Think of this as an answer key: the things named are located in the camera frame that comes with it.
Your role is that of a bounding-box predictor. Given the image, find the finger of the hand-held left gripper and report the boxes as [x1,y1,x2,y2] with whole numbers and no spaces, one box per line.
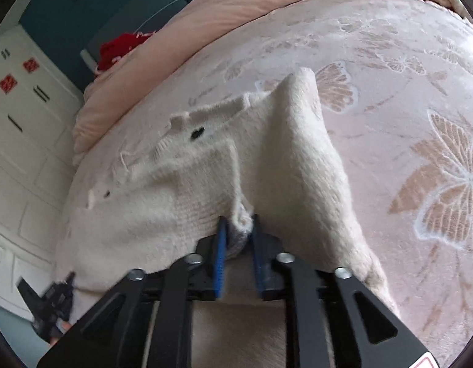
[45,271,77,304]

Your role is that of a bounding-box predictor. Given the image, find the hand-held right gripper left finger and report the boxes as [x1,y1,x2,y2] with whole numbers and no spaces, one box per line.
[36,215,231,368]

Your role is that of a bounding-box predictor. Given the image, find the white wardrobe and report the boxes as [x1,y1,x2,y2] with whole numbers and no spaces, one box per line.
[0,23,84,315]

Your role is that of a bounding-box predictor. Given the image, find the red pillow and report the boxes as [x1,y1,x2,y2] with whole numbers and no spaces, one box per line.
[96,33,157,71]

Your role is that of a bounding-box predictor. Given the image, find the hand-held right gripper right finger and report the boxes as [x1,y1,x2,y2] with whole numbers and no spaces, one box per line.
[250,215,440,368]

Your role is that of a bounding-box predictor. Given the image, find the teal headboard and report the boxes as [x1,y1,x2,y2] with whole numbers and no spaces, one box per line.
[20,0,231,93]

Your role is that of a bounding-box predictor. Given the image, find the person's left hand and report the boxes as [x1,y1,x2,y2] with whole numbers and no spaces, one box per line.
[48,320,73,347]

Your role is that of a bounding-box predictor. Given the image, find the pink floral blanket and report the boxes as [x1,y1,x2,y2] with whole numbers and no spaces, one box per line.
[55,0,473,357]

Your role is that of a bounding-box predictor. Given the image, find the pink duvet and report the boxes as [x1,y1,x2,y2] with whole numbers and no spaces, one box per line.
[72,0,361,165]

